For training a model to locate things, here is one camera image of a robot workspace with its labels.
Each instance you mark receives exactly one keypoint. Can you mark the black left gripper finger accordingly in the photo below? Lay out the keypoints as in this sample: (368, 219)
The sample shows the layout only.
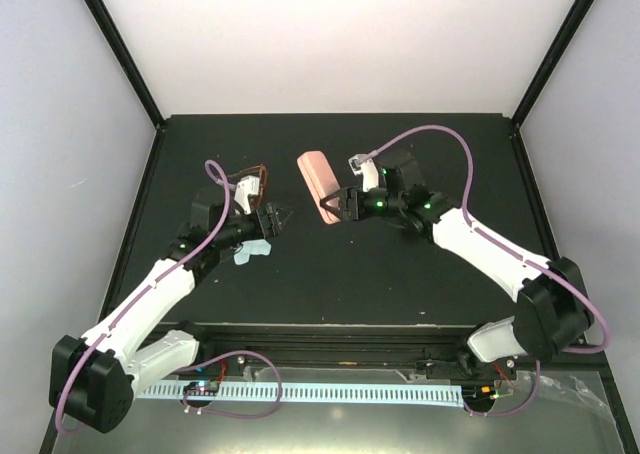
(277, 215)
(270, 228)

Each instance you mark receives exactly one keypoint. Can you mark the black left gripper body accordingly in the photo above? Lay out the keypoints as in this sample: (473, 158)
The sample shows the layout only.
(226, 236)

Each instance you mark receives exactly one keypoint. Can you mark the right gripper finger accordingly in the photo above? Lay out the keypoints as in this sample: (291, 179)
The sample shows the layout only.
(330, 212)
(334, 198)

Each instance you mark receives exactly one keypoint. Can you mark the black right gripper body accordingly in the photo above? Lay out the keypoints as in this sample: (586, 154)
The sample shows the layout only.
(393, 203)

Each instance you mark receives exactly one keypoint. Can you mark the pink glasses case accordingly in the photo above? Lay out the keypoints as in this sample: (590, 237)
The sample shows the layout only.
(320, 181)

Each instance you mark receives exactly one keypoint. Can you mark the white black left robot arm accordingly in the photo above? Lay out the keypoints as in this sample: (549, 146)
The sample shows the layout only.
(96, 377)

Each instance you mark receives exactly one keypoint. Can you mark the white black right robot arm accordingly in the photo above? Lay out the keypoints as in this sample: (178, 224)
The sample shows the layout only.
(547, 319)

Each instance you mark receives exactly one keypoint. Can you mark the left base circuit board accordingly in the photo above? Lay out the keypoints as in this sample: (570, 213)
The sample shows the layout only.
(201, 388)

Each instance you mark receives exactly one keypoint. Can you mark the base circuit board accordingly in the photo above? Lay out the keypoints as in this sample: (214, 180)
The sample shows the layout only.
(201, 388)
(486, 392)

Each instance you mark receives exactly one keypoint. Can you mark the right base circuit board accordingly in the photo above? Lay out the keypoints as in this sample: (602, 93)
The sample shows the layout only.
(486, 392)

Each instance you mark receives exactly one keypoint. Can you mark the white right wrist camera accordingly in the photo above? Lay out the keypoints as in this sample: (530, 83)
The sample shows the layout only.
(364, 166)

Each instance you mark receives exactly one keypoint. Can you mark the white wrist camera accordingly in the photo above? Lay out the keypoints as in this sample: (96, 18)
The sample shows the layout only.
(364, 166)
(247, 189)

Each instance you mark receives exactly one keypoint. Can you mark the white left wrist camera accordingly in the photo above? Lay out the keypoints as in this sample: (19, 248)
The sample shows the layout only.
(247, 189)

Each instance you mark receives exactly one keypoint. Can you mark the brown frame sunglasses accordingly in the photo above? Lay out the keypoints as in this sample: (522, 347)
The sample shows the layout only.
(258, 171)

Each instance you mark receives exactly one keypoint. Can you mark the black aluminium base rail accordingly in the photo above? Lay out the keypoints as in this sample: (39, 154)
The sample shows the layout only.
(436, 361)

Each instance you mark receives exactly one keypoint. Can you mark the white slotted cable duct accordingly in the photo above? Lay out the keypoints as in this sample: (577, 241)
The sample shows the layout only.
(299, 392)

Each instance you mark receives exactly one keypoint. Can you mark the left black frame post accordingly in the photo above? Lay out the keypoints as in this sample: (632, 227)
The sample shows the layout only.
(117, 44)

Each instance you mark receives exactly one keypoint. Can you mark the black frame post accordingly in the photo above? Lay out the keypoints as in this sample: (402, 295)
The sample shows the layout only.
(564, 36)
(117, 44)

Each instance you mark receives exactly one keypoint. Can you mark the right black frame post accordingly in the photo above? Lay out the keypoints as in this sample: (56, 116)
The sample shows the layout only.
(564, 36)

